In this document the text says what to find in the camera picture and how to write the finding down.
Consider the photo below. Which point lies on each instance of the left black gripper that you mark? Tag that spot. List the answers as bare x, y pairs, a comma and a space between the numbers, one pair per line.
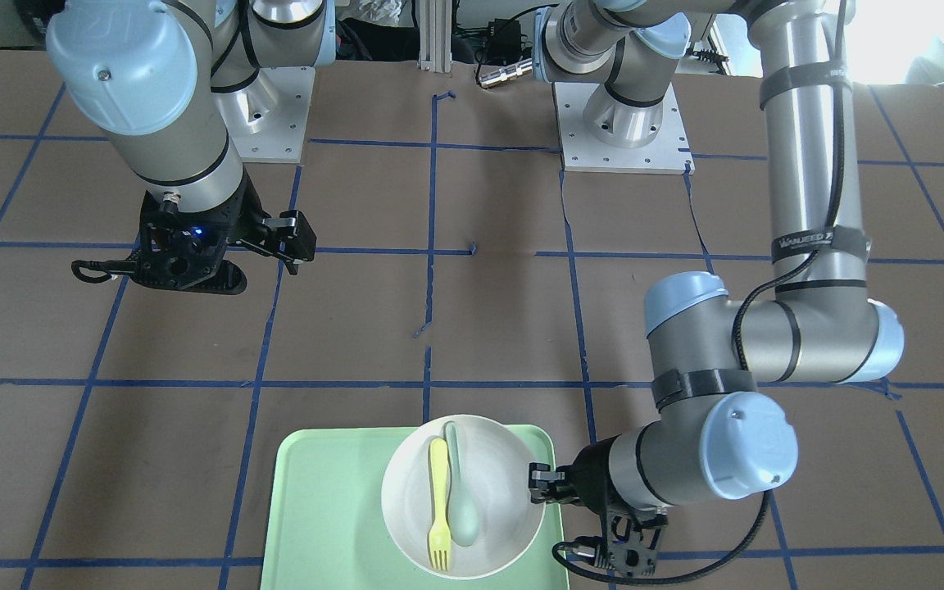
595, 478

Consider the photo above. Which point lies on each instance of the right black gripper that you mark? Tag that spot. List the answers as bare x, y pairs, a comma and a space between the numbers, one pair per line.
245, 210

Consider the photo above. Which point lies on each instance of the white round plate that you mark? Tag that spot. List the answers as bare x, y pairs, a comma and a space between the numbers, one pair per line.
493, 462

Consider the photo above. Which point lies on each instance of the yellow plastic fork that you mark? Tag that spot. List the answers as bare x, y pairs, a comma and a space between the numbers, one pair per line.
439, 533

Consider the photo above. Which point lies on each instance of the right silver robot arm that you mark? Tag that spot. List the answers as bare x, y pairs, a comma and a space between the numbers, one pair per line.
168, 82

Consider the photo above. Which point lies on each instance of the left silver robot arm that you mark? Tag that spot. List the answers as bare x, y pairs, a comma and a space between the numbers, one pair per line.
717, 437

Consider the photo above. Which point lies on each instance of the pale green plastic spoon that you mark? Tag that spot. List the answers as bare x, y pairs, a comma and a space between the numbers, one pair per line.
463, 516

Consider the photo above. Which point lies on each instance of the light green tray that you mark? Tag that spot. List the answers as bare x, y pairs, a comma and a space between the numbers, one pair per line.
326, 529

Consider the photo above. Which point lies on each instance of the silver cylindrical connector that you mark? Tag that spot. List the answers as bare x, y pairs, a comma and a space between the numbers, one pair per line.
505, 74

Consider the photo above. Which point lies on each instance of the black power adapter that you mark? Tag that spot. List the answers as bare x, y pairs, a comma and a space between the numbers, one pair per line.
504, 40

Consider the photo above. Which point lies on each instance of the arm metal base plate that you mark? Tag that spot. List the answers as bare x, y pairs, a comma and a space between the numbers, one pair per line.
267, 119
601, 134

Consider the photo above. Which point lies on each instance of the aluminium extrusion post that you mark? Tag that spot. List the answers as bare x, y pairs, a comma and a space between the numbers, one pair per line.
434, 23

